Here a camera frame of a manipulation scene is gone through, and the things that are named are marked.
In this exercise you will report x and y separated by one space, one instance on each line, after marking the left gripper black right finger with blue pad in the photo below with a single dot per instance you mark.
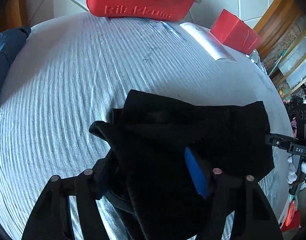
222 195

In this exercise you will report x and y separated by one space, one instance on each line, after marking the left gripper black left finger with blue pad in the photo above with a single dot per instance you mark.
52 217

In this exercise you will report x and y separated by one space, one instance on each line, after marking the black t-shirt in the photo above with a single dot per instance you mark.
149 184

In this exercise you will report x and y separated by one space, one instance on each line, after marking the grey plush toy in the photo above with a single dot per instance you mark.
255 58

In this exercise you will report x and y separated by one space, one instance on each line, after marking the red paper gift bag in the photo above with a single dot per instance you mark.
234 33

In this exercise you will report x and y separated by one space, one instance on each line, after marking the white booklet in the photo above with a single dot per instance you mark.
208 41

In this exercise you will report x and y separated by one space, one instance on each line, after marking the striped light blue bedsheet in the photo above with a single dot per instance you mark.
72 70

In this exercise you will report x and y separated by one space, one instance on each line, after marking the folded blue denim garment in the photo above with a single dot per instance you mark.
11 43

